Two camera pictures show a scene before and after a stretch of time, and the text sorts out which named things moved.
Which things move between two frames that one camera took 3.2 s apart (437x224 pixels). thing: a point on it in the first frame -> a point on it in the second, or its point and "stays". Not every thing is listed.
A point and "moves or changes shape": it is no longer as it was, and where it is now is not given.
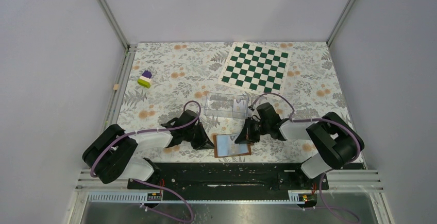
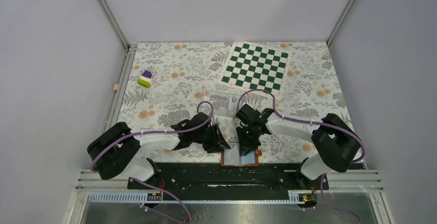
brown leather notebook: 224,145 moves or changes shape
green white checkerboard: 256,68 stays
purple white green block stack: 145,80 stays
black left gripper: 204,142 -> 217,143
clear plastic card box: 226,105 stays
